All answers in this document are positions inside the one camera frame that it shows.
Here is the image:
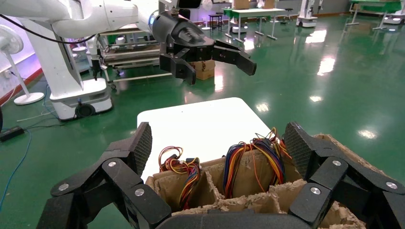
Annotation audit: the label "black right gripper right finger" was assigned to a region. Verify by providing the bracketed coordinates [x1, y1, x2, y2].
[282, 122, 405, 229]

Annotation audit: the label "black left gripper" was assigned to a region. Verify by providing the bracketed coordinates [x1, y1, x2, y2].
[151, 10, 257, 85]

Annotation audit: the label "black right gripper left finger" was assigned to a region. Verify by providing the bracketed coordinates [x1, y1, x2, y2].
[36, 122, 172, 229]

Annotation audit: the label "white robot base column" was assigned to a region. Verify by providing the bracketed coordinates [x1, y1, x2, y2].
[19, 19, 114, 122]

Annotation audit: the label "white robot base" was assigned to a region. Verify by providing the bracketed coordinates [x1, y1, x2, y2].
[382, 12, 405, 25]

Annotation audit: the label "cardboard box on floor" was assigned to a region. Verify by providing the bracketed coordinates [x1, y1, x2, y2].
[189, 59, 216, 81]

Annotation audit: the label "black stool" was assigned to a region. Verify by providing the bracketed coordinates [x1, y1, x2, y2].
[208, 12, 224, 31]

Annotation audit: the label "small white background fan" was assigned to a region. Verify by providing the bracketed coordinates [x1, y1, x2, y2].
[200, 0, 213, 31]

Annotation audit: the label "green top table white legs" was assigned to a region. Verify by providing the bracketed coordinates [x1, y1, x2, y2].
[222, 7, 287, 43]

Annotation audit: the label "wide cardboard box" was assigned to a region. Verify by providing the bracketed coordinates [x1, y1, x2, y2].
[232, 0, 251, 10]

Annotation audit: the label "brown cardboard divider box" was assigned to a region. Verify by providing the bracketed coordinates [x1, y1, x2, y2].
[145, 133, 388, 229]

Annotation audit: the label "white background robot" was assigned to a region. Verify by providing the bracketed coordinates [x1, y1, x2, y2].
[296, 0, 319, 29]

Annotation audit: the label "black power strip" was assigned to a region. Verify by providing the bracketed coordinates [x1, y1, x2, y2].
[0, 125, 25, 143]

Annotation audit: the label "white standing fan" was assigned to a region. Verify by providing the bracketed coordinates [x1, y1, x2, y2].
[0, 24, 45, 105]

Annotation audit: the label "green cloth table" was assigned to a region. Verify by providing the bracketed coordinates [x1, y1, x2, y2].
[345, 0, 403, 31]

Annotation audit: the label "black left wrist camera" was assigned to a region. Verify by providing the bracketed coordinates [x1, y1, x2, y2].
[175, 0, 203, 10]

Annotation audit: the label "blue floor cable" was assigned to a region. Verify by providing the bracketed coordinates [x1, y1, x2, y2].
[0, 129, 33, 213]

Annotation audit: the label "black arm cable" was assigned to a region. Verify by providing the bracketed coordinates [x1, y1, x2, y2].
[0, 14, 96, 45]

